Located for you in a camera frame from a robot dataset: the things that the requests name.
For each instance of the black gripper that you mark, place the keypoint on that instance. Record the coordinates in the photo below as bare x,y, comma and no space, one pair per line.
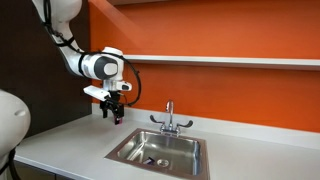
112,101

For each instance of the purple protein bar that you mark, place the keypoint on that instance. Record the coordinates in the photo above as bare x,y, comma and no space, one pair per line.
149,161

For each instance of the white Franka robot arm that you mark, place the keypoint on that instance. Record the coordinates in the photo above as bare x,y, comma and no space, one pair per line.
96,66

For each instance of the stainless steel sink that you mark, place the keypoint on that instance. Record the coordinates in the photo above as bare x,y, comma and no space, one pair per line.
166,150

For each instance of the round metal sink drain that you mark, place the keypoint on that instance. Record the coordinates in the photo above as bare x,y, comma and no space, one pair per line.
163,162

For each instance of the dark wood cabinet panel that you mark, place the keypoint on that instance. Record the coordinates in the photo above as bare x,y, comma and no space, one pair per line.
33,73

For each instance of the white backsplash strip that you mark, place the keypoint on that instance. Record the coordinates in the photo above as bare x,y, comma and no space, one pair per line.
250,130

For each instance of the white wrist camera block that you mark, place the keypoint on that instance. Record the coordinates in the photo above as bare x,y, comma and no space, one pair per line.
96,92

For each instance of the long white wall shelf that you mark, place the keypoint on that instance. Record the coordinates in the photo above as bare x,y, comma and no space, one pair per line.
216,61

